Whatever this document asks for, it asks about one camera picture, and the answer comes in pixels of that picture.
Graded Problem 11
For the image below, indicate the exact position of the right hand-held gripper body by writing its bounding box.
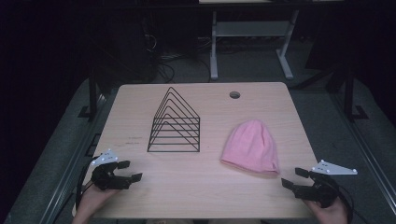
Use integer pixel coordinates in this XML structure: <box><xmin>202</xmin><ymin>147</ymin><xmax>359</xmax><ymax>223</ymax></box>
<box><xmin>293</xmin><ymin>159</ymin><xmax>359</xmax><ymax>209</ymax></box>

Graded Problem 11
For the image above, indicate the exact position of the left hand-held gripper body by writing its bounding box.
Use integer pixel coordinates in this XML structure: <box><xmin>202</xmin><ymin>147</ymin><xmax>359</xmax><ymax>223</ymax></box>
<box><xmin>90</xmin><ymin>148</ymin><xmax>133</xmax><ymax>191</ymax></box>

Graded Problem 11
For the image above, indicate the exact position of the pink beanie hat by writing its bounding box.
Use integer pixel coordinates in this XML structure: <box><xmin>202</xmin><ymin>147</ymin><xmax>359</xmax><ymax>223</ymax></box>
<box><xmin>219</xmin><ymin>119</ymin><xmax>281</xmax><ymax>175</ymax></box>

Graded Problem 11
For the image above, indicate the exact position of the black wire triangular rack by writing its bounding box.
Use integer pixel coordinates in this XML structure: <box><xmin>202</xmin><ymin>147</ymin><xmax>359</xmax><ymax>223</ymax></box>
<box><xmin>147</xmin><ymin>86</ymin><xmax>201</xmax><ymax>154</ymax></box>

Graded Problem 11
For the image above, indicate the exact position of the person's left hand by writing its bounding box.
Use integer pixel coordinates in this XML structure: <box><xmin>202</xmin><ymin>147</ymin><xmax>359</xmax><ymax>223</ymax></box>
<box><xmin>72</xmin><ymin>182</ymin><xmax>120</xmax><ymax>224</ymax></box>

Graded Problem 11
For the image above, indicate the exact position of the person's right hand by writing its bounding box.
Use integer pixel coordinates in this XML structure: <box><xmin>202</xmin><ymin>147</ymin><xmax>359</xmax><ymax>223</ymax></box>
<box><xmin>303</xmin><ymin>197</ymin><xmax>349</xmax><ymax>224</ymax></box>

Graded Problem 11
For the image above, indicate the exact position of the black metal stand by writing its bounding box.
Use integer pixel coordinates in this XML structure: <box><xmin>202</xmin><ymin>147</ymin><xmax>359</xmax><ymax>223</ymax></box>
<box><xmin>78</xmin><ymin>66</ymin><xmax>100</xmax><ymax>120</ymax></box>
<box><xmin>342</xmin><ymin>63</ymin><xmax>370</xmax><ymax>123</ymax></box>

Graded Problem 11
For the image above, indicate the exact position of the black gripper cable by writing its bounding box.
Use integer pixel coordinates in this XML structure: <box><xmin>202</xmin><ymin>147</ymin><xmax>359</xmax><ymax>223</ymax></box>
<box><xmin>329</xmin><ymin>180</ymin><xmax>372</xmax><ymax>224</ymax></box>
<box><xmin>75</xmin><ymin>154</ymin><xmax>103</xmax><ymax>213</ymax></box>

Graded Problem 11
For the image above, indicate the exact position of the aluminium floor rail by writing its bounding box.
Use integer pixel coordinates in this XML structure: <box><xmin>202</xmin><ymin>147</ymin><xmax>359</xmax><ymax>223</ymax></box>
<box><xmin>328</xmin><ymin>91</ymin><xmax>396</xmax><ymax>217</ymax></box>
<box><xmin>38</xmin><ymin>92</ymin><xmax>108</xmax><ymax>224</ymax></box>

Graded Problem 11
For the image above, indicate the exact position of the tangle of black floor cables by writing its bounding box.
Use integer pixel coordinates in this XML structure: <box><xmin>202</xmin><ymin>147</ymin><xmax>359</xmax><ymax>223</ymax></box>
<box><xmin>141</xmin><ymin>31</ymin><xmax>213</xmax><ymax>84</ymax></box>

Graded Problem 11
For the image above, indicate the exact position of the white metal table frame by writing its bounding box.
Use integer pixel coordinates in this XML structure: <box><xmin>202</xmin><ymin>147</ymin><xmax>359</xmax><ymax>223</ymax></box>
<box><xmin>208</xmin><ymin>8</ymin><xmax>301</xmax><ymax>81</ymax></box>

